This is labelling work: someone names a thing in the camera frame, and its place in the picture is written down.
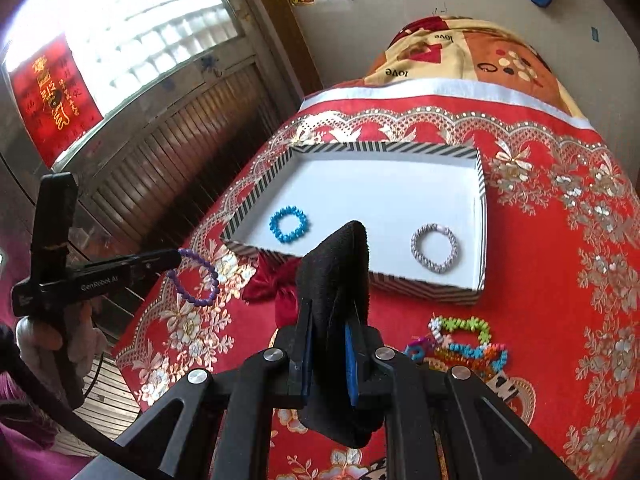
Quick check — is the green snowflake bead bracelet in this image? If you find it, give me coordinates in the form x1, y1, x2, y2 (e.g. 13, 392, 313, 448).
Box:
427, 314, 493, 348

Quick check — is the brown wooden slatted door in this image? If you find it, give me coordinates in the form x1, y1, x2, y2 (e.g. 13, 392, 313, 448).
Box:
65, 55, 321, 261

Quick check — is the purple bead bracelet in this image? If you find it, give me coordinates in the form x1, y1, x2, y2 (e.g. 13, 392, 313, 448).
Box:
167, 247, 221, 308

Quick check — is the striped cardboard box tray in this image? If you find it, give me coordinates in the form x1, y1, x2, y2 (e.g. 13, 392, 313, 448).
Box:
219, 141, 490, 307

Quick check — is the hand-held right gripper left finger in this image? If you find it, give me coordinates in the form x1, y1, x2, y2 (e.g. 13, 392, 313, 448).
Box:
75, 297, 321, 480

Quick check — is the silver bead bracelet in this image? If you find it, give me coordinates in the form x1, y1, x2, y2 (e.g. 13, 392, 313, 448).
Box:
410, 223, 461, 275

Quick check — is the black hair scrunchie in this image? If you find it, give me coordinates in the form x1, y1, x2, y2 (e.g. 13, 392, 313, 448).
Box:
295, 220, 383, 448

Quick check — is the blue bead bracelet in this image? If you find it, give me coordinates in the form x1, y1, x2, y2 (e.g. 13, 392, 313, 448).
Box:
269, 205, 310, 246

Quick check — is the person's purple garment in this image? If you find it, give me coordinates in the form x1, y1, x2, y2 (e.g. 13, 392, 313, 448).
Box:
0, 375, 86, 480

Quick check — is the multicolour bead bracelet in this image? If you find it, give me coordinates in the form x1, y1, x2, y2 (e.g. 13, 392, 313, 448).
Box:
404, 335, 510, 376

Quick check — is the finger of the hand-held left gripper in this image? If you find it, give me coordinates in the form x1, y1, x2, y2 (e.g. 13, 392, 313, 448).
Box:
127, 249, 182, 277

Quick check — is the red window poster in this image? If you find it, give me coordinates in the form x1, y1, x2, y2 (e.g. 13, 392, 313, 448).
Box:
7, 32, 105, 170

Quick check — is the black cable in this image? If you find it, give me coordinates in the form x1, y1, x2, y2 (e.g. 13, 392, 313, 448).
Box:
0, 322, 131, 466

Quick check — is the red satin bow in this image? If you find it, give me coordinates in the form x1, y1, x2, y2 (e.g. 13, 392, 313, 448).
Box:
242, 255, 306, 328

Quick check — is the red embroidered blanket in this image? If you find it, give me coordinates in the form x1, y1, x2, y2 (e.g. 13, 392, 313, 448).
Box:
114, 80, 640, 480

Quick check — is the person's left hand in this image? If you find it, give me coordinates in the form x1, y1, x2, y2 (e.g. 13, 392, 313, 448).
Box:
15, 300, 108, 378

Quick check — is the printed beige orange blanket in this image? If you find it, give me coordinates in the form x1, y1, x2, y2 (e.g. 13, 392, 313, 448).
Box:
362, 15, 598, 131

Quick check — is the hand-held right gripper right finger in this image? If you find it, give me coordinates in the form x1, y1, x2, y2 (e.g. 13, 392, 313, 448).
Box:
342, 320, 581, 480

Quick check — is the bright window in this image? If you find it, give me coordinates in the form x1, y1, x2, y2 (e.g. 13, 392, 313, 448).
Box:
0, 0, 251, 171

